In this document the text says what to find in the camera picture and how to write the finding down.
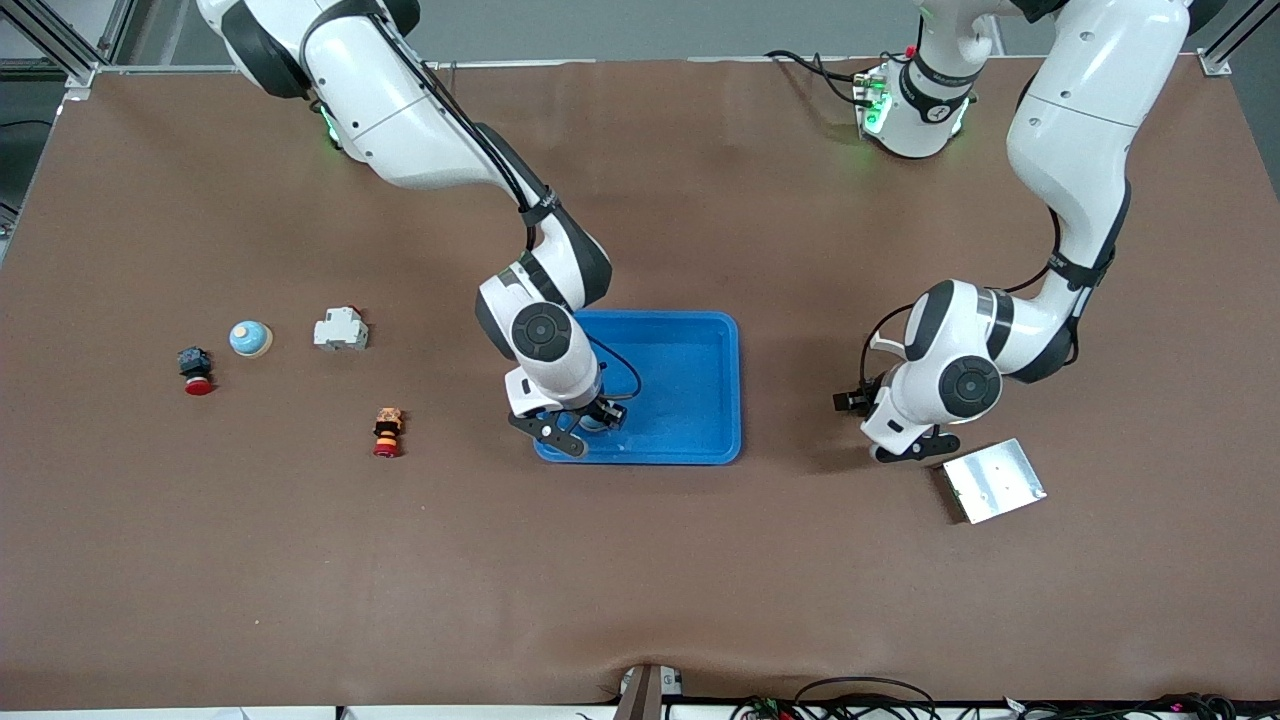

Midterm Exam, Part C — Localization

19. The blue plastic tray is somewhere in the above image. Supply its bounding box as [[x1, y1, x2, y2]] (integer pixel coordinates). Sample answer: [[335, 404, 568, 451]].
[[535, 309, 743, 466]]

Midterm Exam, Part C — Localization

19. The silver metal plate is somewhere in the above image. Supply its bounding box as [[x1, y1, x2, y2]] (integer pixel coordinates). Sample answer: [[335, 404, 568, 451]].
[[940, 438, 1048, 525]]

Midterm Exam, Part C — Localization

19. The paper table cover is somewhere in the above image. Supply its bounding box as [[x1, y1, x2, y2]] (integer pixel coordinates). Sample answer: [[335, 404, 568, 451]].
[[0, 55, 1280, 713]]

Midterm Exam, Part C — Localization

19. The white circuit breaker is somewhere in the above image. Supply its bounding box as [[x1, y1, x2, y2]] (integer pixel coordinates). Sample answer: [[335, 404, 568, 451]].
[[313, 305, 370, 352]]

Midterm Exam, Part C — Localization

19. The black red push button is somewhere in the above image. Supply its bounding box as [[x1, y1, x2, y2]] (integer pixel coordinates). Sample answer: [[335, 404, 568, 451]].
[[177, 346, 216, 397]]

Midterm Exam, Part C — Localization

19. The black cable loop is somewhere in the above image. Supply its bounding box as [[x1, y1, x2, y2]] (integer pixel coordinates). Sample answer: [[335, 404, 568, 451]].
[[795, 677, 939, 720]]

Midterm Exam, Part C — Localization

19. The black left base cable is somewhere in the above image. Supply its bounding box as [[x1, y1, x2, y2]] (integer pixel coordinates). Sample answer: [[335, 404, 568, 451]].
[[765, 48, 871, 109]]

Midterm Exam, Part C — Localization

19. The black cable bundle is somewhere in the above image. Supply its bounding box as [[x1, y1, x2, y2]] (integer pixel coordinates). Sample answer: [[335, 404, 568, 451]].
[[1000, 692, 1280, 720]]

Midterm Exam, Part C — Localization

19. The aluminium frame post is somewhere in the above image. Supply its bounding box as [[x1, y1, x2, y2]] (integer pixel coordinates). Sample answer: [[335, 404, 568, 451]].
[[1198, 0, 1280, 79], [20, 0, 136, 101]]

